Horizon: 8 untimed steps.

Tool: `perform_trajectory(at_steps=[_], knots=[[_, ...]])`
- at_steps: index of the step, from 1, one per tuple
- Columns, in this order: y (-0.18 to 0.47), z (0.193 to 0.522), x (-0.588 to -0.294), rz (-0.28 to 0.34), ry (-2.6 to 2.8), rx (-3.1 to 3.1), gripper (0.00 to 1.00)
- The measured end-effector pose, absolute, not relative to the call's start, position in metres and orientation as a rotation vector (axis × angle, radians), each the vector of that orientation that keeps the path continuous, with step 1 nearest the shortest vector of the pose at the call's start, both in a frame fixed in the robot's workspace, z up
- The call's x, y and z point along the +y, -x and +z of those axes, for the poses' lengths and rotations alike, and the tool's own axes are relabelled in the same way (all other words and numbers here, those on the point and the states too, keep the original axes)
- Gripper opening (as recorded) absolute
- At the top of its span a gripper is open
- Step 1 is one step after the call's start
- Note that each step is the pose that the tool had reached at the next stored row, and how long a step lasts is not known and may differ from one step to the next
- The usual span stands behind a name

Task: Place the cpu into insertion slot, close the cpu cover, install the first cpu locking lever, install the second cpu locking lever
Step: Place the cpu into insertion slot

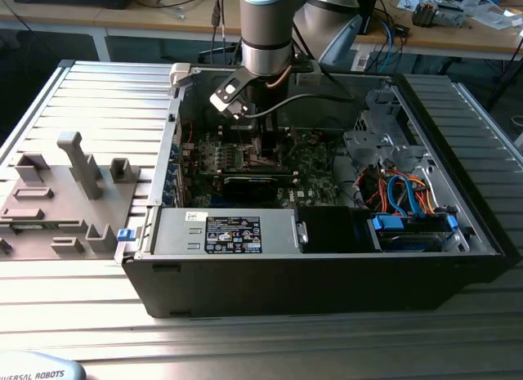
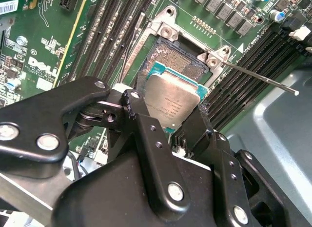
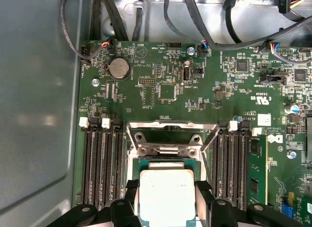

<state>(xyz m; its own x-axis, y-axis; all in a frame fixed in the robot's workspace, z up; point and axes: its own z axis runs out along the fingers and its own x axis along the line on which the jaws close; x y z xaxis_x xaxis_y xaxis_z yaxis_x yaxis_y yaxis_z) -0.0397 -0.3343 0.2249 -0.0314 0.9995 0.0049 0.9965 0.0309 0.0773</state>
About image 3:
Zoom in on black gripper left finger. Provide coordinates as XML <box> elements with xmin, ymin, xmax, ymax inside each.
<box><xmin>46</xmin><ymin>179</ymin><xmax>142</xmax><ymax>227</ymax></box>

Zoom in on RAM slot white clips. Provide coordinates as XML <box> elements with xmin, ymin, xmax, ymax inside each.
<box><xmin>224</xmin><ymin>121</ymin><xmax>238</xmax><ymax>209</ymax></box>
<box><xmin>101</xmin><ymin>117</ymin><xmax>114</xmax><ymax>208</ymax></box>
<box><xmin>79</xmin><ymin>116</ymin><xmax>93</xmax><ymax>208</ymax></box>

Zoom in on thick dark grey cable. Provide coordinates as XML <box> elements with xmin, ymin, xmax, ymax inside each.
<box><xmin>163</xmin><ymin>0</ymin><xmax>312</xmax><ymax>51</ymax></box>

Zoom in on black braided cable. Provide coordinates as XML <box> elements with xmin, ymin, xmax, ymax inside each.
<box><xmin>101</xmin><ymin>0</ymin><xmax>130</xmax><ymax>41</ymax></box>
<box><xmin>90</xmin><ymin>0</ymin><xmax>102</xmax><ymax>41</ymax></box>

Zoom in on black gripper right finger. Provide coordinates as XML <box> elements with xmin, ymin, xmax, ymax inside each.
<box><xmin>194</xmin><ymin>180</ymin><xmax>305</xmax><ymax>227</ymax></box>

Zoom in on metal socket cover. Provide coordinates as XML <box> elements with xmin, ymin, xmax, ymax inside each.
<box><xmin>126</xmin><ymin>120</ymin><xmax>220</xmax><ymax>154</ymax></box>

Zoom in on green motherboard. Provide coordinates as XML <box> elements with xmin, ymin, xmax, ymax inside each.
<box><xmin>73</xmin><ymin>40</ymin><xmax>312</xmax><ymax>227</ymax></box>

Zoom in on coin cell battery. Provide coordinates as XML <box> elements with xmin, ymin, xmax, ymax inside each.
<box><xmin>108</xmin><ymin>57</ymin><xmax>131</xmax><ymax>81</ymax></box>

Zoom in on thin black cable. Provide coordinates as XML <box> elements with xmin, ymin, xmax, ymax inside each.
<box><xmin>132</xmin><ymin>0</ymin><xmax>150</xmax><ymax>41</ymax></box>

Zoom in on silver green CPU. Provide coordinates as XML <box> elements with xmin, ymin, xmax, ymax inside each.
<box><xmin>136</xmin><ymin>158</ymin><xmax>200</xmax><ymax>227</ymax></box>

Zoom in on green RAM stick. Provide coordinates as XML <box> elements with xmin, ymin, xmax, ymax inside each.
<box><xmin>248</xmin><ymin>135</ymin><xmax>269</xmax><ymax>206</ymax></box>

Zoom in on black PC case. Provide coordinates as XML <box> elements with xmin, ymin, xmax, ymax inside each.
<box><xmin>0</xmin><ymin>0</ymin><xmax>312</xmax><ymax>227</ymax></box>

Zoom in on silver internal USB port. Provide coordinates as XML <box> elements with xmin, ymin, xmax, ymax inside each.
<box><xmin>181</xmin><ymin>60</ymin><xmax>193</xmax><ymax>85</ymax></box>

